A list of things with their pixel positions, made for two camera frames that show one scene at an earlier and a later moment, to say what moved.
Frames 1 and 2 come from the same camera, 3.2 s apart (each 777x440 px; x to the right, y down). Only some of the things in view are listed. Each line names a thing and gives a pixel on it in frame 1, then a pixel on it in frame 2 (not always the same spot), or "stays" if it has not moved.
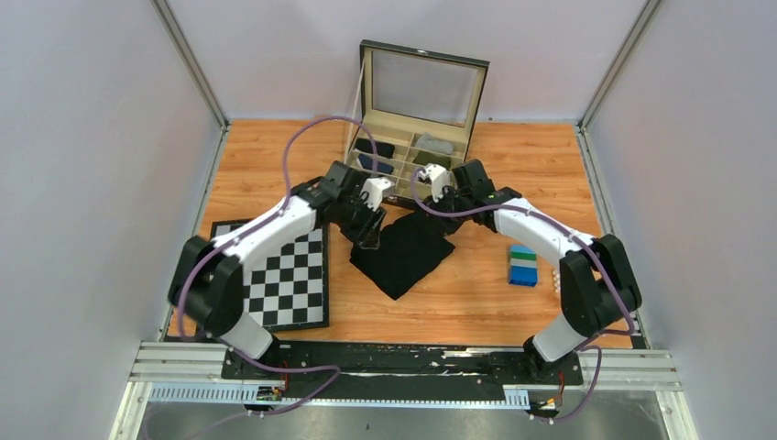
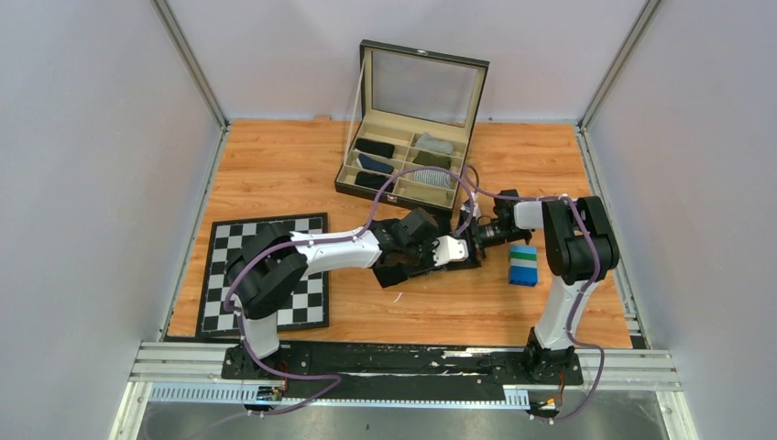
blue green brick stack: x=523 y=266 stays
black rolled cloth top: x=383 y=149 stays
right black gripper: x=447 y=227 -> x=476 y=235
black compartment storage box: x=416 y=111 stays
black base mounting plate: x=374 y=371 stays
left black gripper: x=367 y=236 -> x=430 y=246
